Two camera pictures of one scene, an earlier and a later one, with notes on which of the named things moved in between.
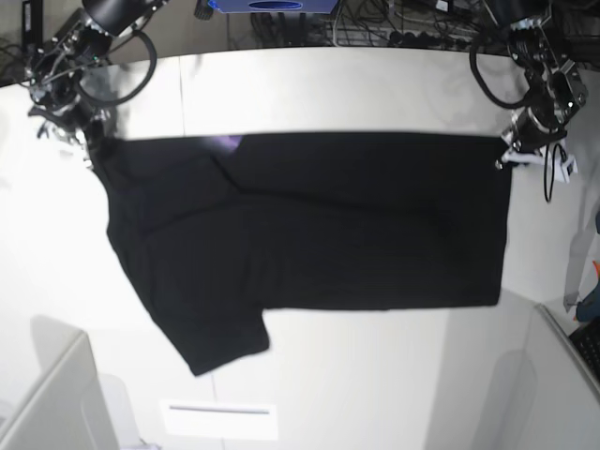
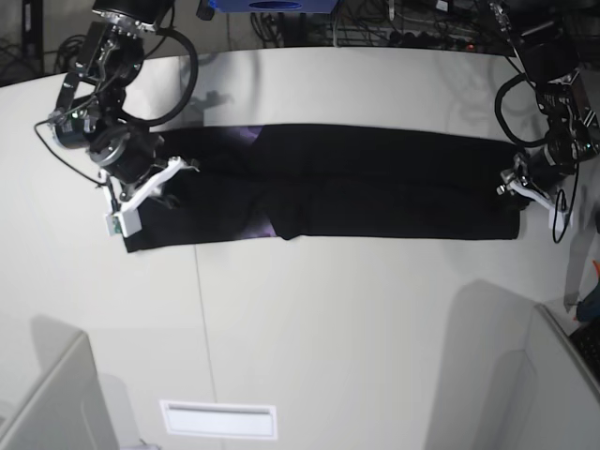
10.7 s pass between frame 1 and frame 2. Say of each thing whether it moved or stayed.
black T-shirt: moved
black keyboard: stayed
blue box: stayed
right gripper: moved
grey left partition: stayed
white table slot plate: stayed
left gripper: moved
